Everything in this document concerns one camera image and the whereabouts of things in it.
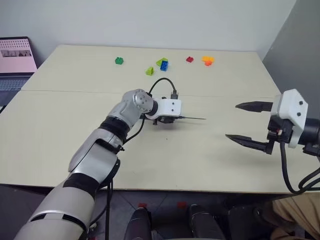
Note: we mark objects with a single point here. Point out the black bulky object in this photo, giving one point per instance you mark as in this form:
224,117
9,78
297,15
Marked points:
247,220

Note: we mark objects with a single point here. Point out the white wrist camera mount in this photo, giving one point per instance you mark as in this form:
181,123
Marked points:
168,107
290,110

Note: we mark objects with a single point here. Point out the red toy block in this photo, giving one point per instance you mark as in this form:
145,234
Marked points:
190,59

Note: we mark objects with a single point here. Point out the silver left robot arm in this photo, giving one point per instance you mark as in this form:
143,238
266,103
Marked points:
105,140

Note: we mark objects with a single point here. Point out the blue toy block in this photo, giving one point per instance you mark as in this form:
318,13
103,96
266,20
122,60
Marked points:
164,65

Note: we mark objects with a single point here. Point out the dark green toy block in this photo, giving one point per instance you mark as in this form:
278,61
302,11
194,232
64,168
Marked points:
119,60

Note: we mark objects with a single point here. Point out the tan cloth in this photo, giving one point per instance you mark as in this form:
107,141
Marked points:
297,220

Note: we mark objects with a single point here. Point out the large lime green toy block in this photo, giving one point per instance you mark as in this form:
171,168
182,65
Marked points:
159,61

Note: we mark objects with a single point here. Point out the open laptop with pink screen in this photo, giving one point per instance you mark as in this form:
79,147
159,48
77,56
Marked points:
15,60

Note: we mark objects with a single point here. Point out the yellow toy block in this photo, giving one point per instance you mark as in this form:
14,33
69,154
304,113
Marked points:
208,58

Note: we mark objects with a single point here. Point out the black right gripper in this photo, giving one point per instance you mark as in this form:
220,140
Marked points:
278,130

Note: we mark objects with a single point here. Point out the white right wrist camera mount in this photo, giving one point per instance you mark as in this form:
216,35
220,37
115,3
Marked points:
290,110

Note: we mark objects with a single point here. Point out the metal screwdriver bit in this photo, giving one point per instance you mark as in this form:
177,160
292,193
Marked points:
193,118

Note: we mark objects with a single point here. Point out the orange toy block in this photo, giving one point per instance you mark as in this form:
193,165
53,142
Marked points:
208,63

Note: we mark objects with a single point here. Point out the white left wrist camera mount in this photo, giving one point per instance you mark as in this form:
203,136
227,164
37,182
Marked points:
168,107

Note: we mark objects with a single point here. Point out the dark rounded shape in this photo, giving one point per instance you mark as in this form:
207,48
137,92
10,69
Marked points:
138,225
205,222

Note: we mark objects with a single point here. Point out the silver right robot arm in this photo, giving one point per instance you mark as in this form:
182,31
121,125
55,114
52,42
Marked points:
311,130

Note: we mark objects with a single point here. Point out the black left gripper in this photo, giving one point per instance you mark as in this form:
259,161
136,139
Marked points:
167,120

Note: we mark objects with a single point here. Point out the small lime green toy block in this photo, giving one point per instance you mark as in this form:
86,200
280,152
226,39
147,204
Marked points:
149,71

